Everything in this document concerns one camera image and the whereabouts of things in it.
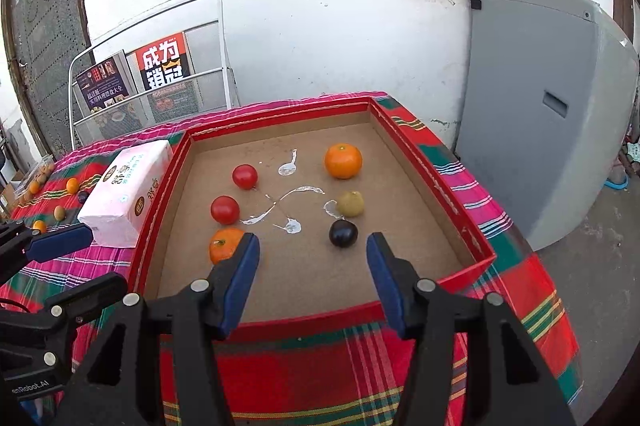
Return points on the red tomato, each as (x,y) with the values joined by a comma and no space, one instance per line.
(225,209)
(245,176)

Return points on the dark purple plum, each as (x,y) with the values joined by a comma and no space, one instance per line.
(83,196)
(343,233)

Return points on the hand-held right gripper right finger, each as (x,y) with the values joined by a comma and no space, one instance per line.
(387,281)

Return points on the red cardboard box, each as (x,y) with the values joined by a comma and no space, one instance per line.
(325,317)

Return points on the green kiwi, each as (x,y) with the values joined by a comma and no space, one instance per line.
(59,212)
(350,204)

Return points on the orange black book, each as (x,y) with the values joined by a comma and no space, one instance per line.
(160,61)

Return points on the small orange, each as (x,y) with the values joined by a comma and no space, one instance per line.
(72,185)
(39,226)
(34,187)

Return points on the pile of small brown fruits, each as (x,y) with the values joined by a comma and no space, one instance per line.
(45,172)

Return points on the clear plastic tray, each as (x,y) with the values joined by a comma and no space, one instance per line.
(47,161)

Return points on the white metal mesh chair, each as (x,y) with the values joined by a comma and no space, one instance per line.
(211,92)

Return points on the white pink tissue pack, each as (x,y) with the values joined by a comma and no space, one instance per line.
(120,206)

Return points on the blue plastic bowl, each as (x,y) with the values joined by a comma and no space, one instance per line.
(617,184)

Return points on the red green plaid tablecloth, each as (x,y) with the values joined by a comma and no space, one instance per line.
(310,381)

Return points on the large orange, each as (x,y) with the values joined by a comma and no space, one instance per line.
(343,161)

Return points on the medium orange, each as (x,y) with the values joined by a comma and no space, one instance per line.
(222,249)

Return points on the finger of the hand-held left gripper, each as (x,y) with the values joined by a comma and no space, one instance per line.
(90,292)
(60,242)

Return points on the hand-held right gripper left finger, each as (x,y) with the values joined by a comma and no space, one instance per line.
(240,276)

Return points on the purple cookbook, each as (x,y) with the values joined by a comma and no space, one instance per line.
(102,86)

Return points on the studded metal door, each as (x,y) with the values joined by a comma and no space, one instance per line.
(45,31)

